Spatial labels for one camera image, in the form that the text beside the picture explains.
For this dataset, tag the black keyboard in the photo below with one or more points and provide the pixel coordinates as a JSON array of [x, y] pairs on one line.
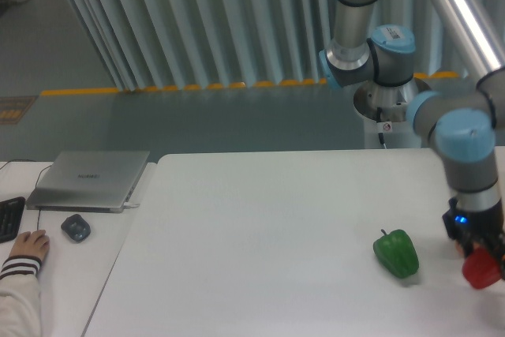
[[11, 212]]

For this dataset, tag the white striped sleeve forearm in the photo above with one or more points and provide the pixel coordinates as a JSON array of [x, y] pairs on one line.
[[20, 297]]

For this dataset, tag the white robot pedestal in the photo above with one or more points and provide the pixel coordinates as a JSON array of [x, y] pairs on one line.
[[388, 132]]

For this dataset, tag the silver closed laptop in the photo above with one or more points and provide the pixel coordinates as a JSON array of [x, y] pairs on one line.
[[89, 181]]

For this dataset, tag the person's hand on mouse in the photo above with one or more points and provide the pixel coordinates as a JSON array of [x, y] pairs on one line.
[[34, 244]]

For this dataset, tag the green bell pepper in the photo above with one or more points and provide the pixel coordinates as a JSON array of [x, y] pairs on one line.
[[395, 252]]

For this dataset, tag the dark grey small dish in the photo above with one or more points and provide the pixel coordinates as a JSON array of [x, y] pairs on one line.
[[76, 228]]

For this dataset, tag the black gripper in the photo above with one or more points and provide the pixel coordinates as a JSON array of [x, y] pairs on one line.
[[471, 229]]

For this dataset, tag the red bell pepper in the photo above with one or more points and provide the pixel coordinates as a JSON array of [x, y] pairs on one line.
[[481, 270]]

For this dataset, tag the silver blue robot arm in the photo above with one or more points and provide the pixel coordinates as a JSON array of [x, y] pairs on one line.
[[461, 131]]

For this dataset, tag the white folding screen partition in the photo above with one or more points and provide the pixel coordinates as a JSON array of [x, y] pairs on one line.
[[208, 43]]

